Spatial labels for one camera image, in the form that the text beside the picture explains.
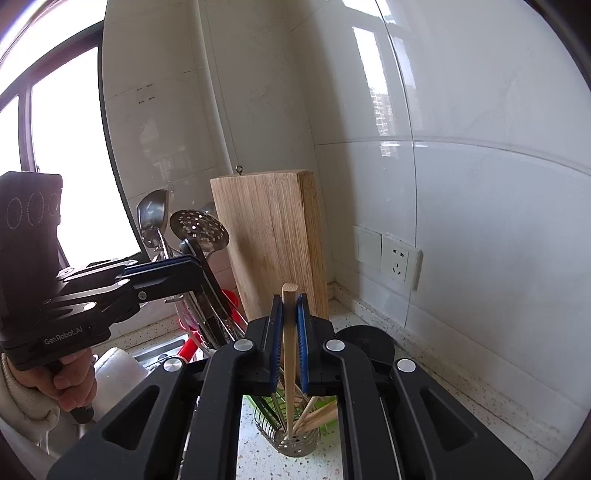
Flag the perforated steel chopstick cup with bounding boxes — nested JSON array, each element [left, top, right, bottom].
[[251, 405, 322, 458]]

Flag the bamboo chopstick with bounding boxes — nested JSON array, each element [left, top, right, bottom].
[[294, 397, 321, 435], [299, 403, 339, 430]]

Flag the green plastic drainer tray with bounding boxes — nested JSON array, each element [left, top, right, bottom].
[[242, 394, 341, 433]]

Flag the steel chopstick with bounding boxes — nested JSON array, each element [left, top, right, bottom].
[[270, 390, 290, 437]]

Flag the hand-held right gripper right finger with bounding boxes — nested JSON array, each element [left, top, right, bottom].
[[297, 294, 536, 480]]

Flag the steel sink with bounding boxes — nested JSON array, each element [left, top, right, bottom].
[[124, 336, 186, 371]]

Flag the steel slotted spoon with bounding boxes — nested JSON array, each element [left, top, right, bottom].
[[169, 209, 248, 350]]

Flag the wooden chopstick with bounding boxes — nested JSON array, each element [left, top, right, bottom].
[[281, 282, 300, 439]]

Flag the white wall socket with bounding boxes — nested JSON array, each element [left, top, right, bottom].
[[380, 233, 424, 291]]

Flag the person's left forearm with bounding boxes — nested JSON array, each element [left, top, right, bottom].
[[0, 355, 62, 464]]

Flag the red plastic scoop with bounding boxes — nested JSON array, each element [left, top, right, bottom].
[[177, 288, 240, 363]]

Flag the white cup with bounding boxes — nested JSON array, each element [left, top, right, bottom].
[[92, 346, 150, 419]]

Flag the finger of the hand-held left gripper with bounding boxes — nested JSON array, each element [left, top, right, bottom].
[[55, 256, 201, 290], [41, 263, 204, 325]]

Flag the white wall switch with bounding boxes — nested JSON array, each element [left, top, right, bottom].
[[353, 224, 383, 265]]

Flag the steel wire utensil rack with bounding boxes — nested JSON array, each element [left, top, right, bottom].
[[177, 299, 249, 352]]

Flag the wooden cutting board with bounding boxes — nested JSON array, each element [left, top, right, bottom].
[[210, 169, 330, 322]]

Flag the black round appliance base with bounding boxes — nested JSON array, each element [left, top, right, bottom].
[[334, 325, 398, 370]]

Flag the person's left hand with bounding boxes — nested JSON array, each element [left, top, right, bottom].
[[7, 348, 99, 414]]

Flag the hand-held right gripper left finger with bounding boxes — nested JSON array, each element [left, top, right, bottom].
[[46, 295, 283, 480]]

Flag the dark framed window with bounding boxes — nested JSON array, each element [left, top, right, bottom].
[[0, 20, 145, 274]]

